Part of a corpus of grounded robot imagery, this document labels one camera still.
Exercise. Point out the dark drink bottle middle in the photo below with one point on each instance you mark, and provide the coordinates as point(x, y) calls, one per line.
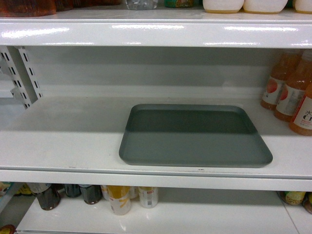
point(72, 190)

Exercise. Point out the orange juice bottle front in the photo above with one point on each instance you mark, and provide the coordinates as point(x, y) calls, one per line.
point(301, 122)

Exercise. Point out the yellow white can front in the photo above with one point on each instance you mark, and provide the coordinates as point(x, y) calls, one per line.
point(119, 197)

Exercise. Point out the dark drink bottle left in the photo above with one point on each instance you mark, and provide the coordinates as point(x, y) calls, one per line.
point(46, 194)

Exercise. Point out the white cup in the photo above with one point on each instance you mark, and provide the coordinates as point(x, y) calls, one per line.
point(264, 6)
point(222, 6)

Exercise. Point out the dark drink bottle right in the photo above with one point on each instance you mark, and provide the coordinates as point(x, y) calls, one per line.
point(91, 194)

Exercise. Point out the white cup middle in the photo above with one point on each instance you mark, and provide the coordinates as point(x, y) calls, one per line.
point(264, 6)

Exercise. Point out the grey rectangular serving tray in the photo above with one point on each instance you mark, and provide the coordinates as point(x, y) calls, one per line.
point(188, 135)

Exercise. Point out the orange juice bottle far left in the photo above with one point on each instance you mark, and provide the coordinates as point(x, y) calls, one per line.
point(287, 63)

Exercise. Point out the white labelled can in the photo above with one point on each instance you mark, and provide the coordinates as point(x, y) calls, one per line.
point(148, 196)

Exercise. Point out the white cup left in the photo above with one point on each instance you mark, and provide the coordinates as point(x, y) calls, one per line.
point(222, 6)

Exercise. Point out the orange juice bottle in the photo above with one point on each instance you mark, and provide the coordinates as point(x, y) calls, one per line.
point(294, 88)
point(301, 122)
point(287, 63)

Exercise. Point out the dark drink bottle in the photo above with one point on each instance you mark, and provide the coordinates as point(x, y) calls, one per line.
point(46, 194)
point(91, 194)
point(72, 190)

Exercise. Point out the orange juice bottle middle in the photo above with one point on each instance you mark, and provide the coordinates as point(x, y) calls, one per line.
point(294, 88)

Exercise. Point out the white metal shelf unit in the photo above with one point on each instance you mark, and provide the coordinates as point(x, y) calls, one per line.
point(69, 81)

